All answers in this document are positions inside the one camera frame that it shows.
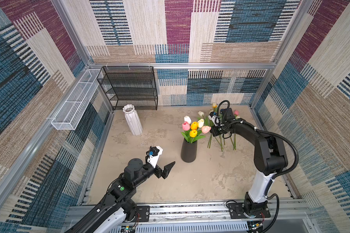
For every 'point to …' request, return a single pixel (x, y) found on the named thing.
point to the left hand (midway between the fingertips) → (167, 155)
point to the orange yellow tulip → (194, 125)
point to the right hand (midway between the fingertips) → (212, 131)
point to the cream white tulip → (201, 123)
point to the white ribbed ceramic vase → (133, 119)
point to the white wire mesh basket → (68, 118)
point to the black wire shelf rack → (130, 85)
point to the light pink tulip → (205, 129)
